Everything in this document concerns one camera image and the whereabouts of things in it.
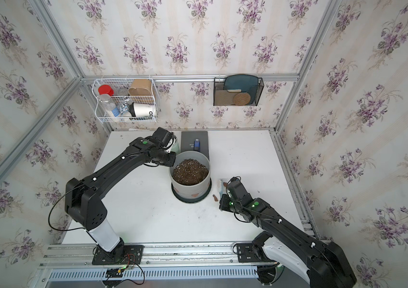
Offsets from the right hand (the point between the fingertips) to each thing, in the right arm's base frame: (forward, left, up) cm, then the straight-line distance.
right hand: (221, 201), depth 82 cm
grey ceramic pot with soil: (+12, +15, +3) cm, 19 cm away
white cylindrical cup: (+41, +42, +21) cm, 62 cm away
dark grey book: (+36, +19, +1) cm, 41 cm away
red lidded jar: (+47, +60, +29) cm, 82 cm away
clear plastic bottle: (+40, +58, +25) cm, 75 cm away
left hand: (+15, +22, +9) cm, 28 cm away
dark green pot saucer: (+2, +13, -4) cm, 14 cm away
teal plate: (+56, -15, +27) cm, 64 cm away
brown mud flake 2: (+10, -2, -1) cm, 10 cm away
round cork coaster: (+51, -12, +21) cm, 56 cm away
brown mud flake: (+5, +2, -7) cm, 8 cm away
